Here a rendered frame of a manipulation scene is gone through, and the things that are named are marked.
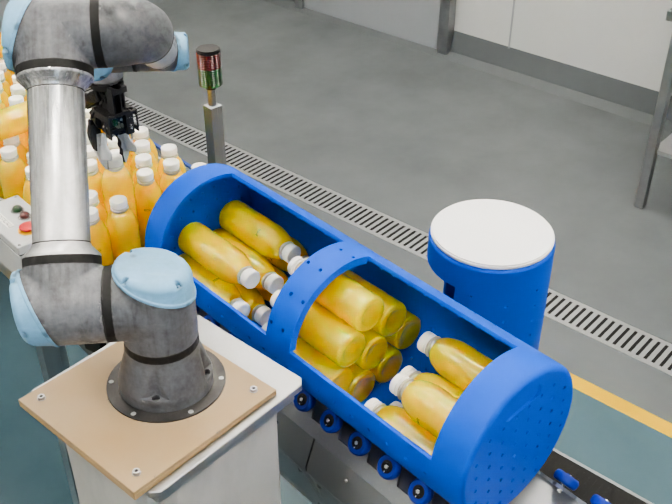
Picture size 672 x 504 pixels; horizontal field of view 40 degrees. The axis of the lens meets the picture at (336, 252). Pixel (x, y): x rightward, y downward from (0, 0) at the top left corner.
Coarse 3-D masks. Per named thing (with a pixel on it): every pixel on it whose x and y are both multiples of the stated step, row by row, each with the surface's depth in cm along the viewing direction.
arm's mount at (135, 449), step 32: (64, 384) 148; (96, 384) 148; (224, 384) 148; (256, 384) 149; (64, 416) 142; (96, 416) 142; (128, 416) 142; (160, 416) 142; (192, 416) 142; (224, 416) 142; (96, 448) 136; (128, 448) 136; (160, 448) 137; (192, 448) 137; (128, 480) 131; (160, 480) 133
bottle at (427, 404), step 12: (408, 384) 153; (420, 384) 152; (432, 384) 152; (408, 396) 151; (420, 396) 150; (432, 396) 149; (444, 396) 149; (408, 408) 151; (420, 408) 149; (432, 408) 148; (444, 408) 147; (420, 420) 149; (432, 420) 147; (444, 420) 146; (432, 432) 148
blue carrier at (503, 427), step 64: (192, 192) 186; (256, 192) 202; (320, 256) 165; (448, 320) 170; (320, 384) 159; (384, 384) 177; (512, 384) 138; (384, 448) 153; (448, 448) 139; (512, 448) 146
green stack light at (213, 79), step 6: (198, 72) 239; (204, 72) 238; (210, 72) 238; (216, 72) 239; (198, 78) 241; (204, 78) 239; (210, 78) 239; (216, 78) 239; (222, 78) 242; (204, 84) 240; (210, 84) 240; (216, 84) 240
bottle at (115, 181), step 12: (108, 168) 207; (120, 168) 207; (108, 180) 207; (120, 180) 207; (132, 180) 211; (108, 192) 208; (120, 192) 208; (132, 192) 211; (108, 204) 211; (132, 204) 212
